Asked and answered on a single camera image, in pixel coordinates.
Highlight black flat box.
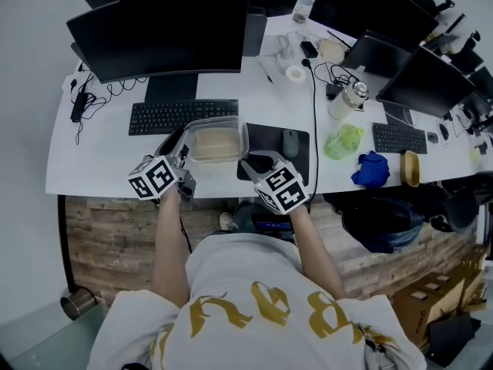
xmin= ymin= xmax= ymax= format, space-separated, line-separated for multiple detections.
xmin=427 ymin=313 xmax=482 ymax=368

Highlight yellow-green plastic bottle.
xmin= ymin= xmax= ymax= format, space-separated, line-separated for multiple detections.
xmin=324 ymin=124 xmax=365 ymax=160

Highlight long black power cable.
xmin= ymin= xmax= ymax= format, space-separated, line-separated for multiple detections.
xmin=301 ymin=58 xmax=320 ymax=204

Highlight grey box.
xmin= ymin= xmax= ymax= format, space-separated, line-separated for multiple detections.
xmin=242 ymin=12 xmax=269 ymax=57

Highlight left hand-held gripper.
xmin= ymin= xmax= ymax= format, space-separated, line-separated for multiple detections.
xmin=128 ymin=127 xmax=197 ymax=204

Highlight black and blue backpack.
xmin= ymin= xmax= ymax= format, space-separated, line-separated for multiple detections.
xmin=330 ymin=197 xmax=427 ymax=254

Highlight white shoe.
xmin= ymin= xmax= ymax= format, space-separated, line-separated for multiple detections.
xmin=219 ymin=212 xmax=239 ymax=231

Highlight cardboard boxes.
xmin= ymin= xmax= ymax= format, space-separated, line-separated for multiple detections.
xmin=391 ymin=260 xmax=488 ymax=350

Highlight white shirt with gold print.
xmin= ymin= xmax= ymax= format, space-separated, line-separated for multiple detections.
xmin=87 ymin=232 xmax=428 ymax=370

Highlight person's left forearm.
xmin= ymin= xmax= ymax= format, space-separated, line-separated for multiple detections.
xmin=152 ymin=189 xmax=190 ymax=308

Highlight dark tilted monitor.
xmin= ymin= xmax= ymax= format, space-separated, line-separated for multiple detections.
xmin=341 ymin=29 xmax=413 ymax=79

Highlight pen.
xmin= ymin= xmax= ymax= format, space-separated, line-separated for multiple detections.
xmin=257 ymin=60 xmax=275 ymax=85

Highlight black flat monitor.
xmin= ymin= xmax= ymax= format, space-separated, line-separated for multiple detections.
xmin=375 ymin=46 xmax=477 ymax=118

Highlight clear plastic bag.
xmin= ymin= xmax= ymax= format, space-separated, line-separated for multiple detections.
xmin=277 ymin=31 xmax=305 ymax=59

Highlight clear plastic food container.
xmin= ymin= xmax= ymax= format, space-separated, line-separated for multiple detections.
xmin=183 ymin=116 xmax=250 ymax=165

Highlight black office chair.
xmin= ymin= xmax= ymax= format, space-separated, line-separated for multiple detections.
xmin=438 ymin=183 xmax=493 ymax=233

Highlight small black keyboard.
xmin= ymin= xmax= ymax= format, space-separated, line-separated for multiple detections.
xmin=371 ymin=123 xmax=428 ymax=155

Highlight black mouse pad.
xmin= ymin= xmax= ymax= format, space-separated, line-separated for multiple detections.
xmin=236 ymin=122 xmax=311 ymax=187

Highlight green glass table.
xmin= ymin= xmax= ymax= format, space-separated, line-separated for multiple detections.
xmin=0 ymin=302 xmax=116 ymax=370

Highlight metal bin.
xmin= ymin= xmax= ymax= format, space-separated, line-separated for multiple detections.
xmin=60 ymin=287 xmax=97 ymax=321

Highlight black device with screen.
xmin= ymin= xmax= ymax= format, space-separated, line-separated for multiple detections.
xmin=250 ymin=213 xmax=293 ymax=239

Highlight tan oval container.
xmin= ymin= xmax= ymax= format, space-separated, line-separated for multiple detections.
xmin=399 ymin=150 xmax=421 ymax=187

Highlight grey computer mouse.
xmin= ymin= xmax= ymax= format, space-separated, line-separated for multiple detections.
xmin=282 ymin=129 xmax=300 ymax=158

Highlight white tape roll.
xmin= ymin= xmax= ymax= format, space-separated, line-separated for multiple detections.
xmin=285 ymin=65 xmax=307 ymax=83

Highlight beige pouch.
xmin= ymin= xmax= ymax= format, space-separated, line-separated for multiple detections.
xmin=318 ymin=38 xmax=346 ymax=63

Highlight blue cloth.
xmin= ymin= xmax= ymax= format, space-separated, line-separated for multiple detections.
xmin=350 ymin=150 xmax=391 ymax=188

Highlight large black curved monitor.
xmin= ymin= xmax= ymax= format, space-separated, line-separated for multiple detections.
xmin=65 ymin=0 xmax=251 ymax=106

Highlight person's right forearm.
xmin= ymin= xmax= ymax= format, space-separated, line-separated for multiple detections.
xmin=288 ymin=206 xmax=346 ymax=299

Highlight tangled black cable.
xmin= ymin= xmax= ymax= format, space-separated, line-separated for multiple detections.
xmin=315 ymin=62 xmax=361 ymax=92

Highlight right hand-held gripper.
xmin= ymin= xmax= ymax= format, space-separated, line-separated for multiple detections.
xmin=236 ymin=150 xmax=310 ymax=216

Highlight black adapter cable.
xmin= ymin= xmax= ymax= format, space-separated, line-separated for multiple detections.
xmin=72 ymin=72 xmax=149 ymax=146

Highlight white bottle with steel cap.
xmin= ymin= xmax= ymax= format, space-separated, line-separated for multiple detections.
xmin=327 ymin=81 xmax=370 ymax=121

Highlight black power adapter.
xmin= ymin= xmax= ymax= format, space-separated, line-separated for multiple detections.
xmin=70 ymin=90 xmax=88 ymax=123

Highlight person's jeans leg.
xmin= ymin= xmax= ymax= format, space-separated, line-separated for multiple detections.
xmin=233 ymin=200 xmax=267 ymax=234

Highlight black background monitor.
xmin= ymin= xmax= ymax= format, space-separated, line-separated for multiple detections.
xmin=307 ymin=0 xmax=440 ymax=52

